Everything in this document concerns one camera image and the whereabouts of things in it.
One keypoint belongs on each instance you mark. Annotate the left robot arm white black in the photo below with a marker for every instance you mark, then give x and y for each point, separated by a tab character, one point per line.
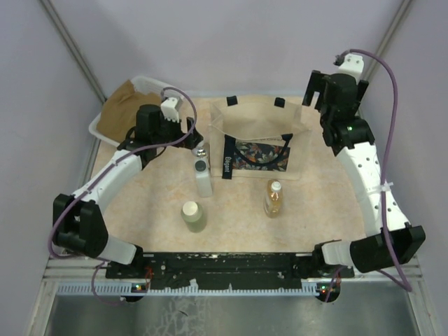
78	222

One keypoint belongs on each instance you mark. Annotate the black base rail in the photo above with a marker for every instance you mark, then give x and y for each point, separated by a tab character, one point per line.
220	271

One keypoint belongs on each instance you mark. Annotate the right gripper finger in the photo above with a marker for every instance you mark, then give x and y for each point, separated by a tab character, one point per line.
317	85
362	88

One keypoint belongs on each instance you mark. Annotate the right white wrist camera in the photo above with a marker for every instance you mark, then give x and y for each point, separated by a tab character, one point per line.
350	64

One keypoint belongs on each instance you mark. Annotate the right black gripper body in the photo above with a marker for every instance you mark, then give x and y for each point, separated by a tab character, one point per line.
327	115

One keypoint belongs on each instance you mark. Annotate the green bottle white cap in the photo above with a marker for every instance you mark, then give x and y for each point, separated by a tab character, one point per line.
194	216

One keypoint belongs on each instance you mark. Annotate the clear bottle white cap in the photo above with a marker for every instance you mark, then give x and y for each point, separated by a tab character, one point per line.
201	152

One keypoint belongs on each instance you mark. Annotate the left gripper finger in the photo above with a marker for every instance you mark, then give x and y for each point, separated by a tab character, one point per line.
190	122
194	141

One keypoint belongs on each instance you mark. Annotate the beige canvas bag floral pocket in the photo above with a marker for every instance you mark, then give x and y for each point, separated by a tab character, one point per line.
257	137

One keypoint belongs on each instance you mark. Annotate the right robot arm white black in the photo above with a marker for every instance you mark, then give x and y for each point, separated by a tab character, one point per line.
389	236

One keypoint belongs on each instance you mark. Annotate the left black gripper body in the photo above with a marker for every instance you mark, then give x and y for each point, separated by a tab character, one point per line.
169	131

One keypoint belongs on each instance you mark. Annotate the white plastic basket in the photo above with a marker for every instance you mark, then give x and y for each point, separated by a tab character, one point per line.
141	84

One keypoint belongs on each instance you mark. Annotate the white bottle black cap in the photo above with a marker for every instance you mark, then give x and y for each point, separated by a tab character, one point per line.
203	178

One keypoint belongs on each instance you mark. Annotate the amber liquid bottle white cap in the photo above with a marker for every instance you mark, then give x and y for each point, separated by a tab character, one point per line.
273	198

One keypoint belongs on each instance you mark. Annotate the brown cloth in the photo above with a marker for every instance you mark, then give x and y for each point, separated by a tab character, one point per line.
118	114

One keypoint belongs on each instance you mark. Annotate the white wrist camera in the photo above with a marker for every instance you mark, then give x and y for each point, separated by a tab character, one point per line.
170	108
350	64

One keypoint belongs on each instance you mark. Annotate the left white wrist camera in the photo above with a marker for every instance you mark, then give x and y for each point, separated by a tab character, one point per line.
170	108

